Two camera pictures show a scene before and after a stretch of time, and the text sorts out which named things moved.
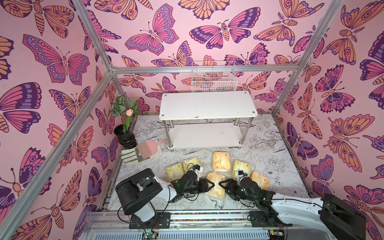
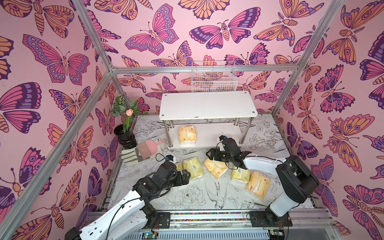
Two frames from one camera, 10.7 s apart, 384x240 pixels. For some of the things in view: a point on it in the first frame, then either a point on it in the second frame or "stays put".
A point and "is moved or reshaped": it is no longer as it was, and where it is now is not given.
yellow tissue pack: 188,163 stays put
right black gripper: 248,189 → 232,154
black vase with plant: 125,108 stays put
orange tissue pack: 262,182 stays put
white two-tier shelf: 219,120 stays put
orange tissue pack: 221,161 is moved or reshaped
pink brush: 148,148 stays put
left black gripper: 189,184 → 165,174
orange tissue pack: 217,191 → 216,167
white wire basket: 214,76 stays put
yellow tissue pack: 239,166 stays put
